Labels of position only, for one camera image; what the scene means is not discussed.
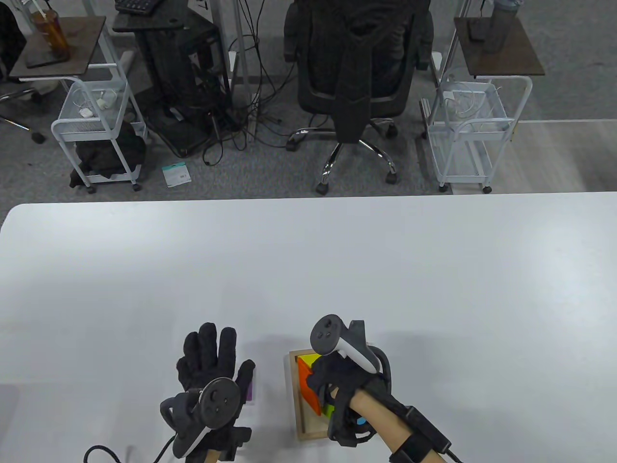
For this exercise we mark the white and green packet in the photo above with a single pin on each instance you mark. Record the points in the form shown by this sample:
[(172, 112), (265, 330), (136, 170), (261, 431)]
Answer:
[(176, 174)]

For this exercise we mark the black jacket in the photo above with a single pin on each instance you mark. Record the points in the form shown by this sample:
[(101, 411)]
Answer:
[(354, 87)]

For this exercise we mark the orange parallelogram tangram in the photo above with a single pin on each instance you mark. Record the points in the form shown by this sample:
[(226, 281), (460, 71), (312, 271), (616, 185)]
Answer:
[(308, 386)]

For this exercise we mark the black computer stand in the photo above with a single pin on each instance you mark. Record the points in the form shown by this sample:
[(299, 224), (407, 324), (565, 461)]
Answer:
[(168, 72)]

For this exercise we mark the black keyboard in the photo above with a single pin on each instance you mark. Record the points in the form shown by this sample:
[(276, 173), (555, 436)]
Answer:
[(137, 6)]

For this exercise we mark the wooden square tangram tray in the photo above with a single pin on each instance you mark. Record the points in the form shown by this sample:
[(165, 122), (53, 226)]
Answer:
[(308, 429)]

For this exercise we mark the person's right hand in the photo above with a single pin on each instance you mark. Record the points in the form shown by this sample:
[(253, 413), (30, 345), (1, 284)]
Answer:
[(337, 374)]

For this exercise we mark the brown side table top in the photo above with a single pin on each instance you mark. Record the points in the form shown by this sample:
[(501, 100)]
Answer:
[(520, 53), (82, 43)]

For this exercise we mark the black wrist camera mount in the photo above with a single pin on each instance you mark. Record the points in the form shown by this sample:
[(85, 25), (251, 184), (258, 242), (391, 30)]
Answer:
[(342, 429), (236, 441)]

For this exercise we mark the black office chair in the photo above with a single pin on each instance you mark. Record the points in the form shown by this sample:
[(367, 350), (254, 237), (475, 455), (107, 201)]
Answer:
[(318, 72)]

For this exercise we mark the white charger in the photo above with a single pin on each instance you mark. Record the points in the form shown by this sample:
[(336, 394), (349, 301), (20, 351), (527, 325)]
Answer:
[(106, 100)]

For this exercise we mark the purple triangle tangram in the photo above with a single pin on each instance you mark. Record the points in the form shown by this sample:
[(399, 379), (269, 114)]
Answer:
[(250, 390)]

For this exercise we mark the grey bottle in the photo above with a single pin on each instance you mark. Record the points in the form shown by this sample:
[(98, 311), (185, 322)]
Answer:
[(499, 26)]

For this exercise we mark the black phone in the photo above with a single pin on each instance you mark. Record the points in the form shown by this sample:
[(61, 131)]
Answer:
[(477, 29)]

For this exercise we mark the amber drink cup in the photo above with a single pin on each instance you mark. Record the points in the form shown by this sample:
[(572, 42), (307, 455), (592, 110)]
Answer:
[(50, 34)]

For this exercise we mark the person's left hand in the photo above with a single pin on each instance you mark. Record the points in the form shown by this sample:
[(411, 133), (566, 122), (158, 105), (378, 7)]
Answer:
[(212, 352)]

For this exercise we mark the white desk leg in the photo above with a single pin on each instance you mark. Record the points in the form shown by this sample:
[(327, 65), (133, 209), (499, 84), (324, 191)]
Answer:
[(241, 58)]

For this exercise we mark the black bag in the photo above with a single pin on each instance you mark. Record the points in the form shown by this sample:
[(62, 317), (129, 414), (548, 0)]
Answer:
[(103, 156)]

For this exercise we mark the person's right forearm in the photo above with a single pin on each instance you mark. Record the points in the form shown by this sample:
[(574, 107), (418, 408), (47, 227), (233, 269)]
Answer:
[(385, 424)]

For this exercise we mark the black and white controller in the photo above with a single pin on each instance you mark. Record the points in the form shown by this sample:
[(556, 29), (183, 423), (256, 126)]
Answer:
[(221, 400), (325, 333)]

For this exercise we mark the yellow triangle tangram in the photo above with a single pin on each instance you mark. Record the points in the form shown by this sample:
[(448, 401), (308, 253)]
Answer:
[(308, 360)]

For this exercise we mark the green square tangram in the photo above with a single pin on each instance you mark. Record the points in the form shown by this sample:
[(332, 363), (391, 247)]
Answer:
[(328, 411)]

